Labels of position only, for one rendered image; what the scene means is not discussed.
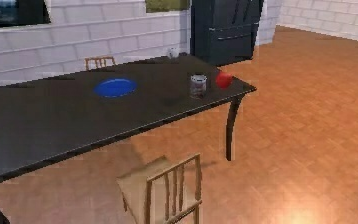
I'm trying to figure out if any black dining table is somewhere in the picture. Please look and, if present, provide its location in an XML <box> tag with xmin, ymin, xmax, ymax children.
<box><xmin>0</xmin><ymin>54</ymin><xmax>258</xmax><ymax>224</ymax></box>

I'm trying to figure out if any blue plate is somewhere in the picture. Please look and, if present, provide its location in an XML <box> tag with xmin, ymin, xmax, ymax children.
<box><xmin>93</xmin><ymin>77</ymin><xmax>138</xmax><ymax>99</ymax></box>

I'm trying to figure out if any green framed picture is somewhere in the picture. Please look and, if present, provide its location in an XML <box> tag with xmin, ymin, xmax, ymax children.
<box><xmin>145</xmin><ymin>0</ymin><xmax>191</xmax><ymax>14</ymax></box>

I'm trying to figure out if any small white cup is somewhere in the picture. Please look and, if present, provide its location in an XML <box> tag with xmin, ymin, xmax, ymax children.
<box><xmin>166</xmin><ymin>47</ymin><xmax>181</xmax><ymax>60</ymax></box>

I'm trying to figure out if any glass jar with silver lid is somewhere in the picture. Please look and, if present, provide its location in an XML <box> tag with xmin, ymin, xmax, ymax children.
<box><xmin>189</xmin><ymin>73</ymin><xmax>208</xmax><ymax>100</ymax></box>

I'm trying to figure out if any light wooden chair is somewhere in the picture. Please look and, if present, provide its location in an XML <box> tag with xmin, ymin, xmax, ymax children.
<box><xmin>116</xmin><ymin>152</ymin><xmax>203</xmax><ymax>224</ymax></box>
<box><xmin>84</xmin><ymin>55</ymin><xmax>117</xmax><ymax>72</ymax></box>

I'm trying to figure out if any black fridge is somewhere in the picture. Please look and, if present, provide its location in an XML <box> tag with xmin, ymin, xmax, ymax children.
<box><xmin>189</xmin><ymin>0</ymin><xmax>265</xmax><ymax>67</ymax></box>

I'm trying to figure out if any red apple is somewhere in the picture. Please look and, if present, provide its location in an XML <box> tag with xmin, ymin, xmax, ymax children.
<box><xmin>215</xmin><ymin>71</ymin><xmax>234</xmax><ymax>90</ymax></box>

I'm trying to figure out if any dark framed picture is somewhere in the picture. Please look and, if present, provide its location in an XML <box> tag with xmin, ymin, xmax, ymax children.
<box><xmin>0</xmin><ymin>0</ymin><xmax>51</xmax><ymax>29</ymax></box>

